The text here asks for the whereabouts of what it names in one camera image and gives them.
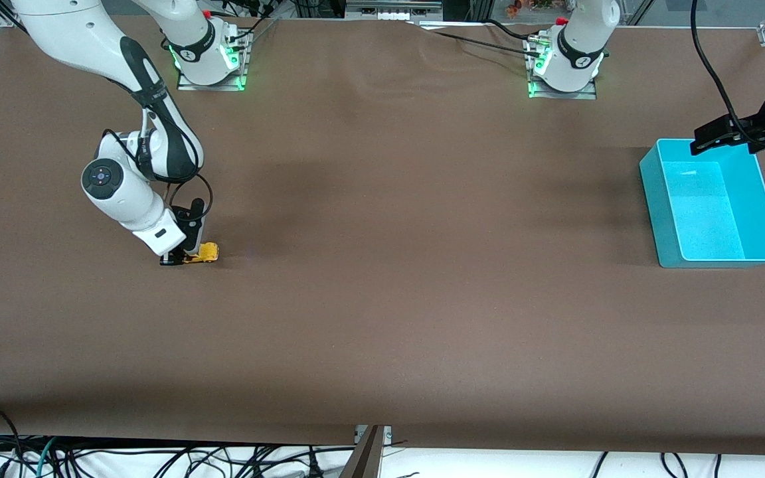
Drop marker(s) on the metal table edge bracket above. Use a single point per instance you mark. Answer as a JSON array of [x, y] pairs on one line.
[[369, 455]]

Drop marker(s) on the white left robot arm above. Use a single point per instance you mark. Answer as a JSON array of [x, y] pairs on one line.
[[578, 53]]

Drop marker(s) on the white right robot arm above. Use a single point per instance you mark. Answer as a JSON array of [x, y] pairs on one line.
[[117, 182]]

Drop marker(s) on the yellow beetle toy car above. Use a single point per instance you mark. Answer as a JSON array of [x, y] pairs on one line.
[[204, 253]]

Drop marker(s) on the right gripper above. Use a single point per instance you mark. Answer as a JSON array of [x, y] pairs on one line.
[[193, 230]]

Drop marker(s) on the teal plastic storage bin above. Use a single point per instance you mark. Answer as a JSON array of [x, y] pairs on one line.
[[708, 206]]

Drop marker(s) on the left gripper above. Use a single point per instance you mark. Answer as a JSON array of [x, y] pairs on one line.
[[762, 120]]

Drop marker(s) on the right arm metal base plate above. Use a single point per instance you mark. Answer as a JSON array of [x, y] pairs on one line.
[[211, 83]]

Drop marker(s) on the white connector strip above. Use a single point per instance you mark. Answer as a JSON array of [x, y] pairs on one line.
[[392, 8]]

